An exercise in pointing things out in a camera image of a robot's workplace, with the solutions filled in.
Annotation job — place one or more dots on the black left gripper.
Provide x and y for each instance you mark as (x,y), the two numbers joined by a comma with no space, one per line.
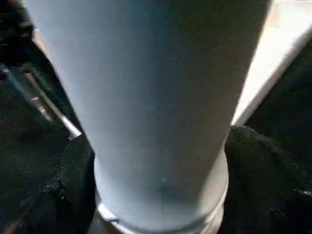
(12,29)

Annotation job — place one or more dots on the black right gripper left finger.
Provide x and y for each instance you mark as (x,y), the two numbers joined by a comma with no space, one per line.
(61,195)

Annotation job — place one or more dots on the black mat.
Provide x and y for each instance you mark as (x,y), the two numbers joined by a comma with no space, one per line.
(24,151)

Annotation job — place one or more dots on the white plastic table top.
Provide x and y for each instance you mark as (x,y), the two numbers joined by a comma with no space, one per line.
(280,48)

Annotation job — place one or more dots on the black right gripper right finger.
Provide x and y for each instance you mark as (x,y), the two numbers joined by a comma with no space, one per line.
(263,190)

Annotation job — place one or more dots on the white plastic table leg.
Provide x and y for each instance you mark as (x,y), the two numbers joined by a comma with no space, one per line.
(151,97)

